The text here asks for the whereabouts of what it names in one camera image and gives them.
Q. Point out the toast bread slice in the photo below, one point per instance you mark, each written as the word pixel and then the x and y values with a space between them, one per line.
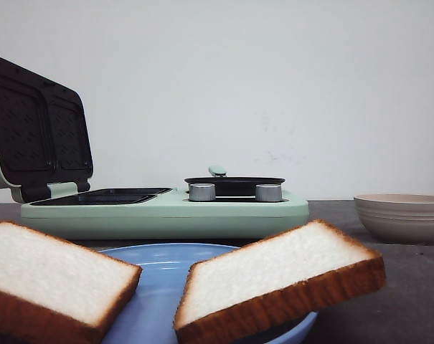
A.
pixel 54 291
pixel 273 281

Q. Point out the breakfast maker hinged lid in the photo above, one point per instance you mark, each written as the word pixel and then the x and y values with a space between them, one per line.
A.
pixel 43 135

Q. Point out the beige ribbed bowl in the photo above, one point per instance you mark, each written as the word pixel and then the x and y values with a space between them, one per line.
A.
pixel 397 218

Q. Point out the mint green breakfast maker base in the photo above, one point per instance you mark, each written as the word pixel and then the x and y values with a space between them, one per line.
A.
pixel 162 213

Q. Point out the black round frying pan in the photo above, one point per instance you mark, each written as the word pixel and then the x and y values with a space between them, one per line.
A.
pixel 233 185

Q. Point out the left silver control knob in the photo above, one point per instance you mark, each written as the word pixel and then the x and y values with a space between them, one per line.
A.
pixel 202 192

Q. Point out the silver control knob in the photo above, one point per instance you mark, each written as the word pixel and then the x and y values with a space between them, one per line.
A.
pixel 268 193
pixel 202 192

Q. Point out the right silver control knob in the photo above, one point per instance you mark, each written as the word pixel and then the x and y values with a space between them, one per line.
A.
pixel 268 193

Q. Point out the blue round plate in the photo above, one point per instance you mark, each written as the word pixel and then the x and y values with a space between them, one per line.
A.
pixel 148 317

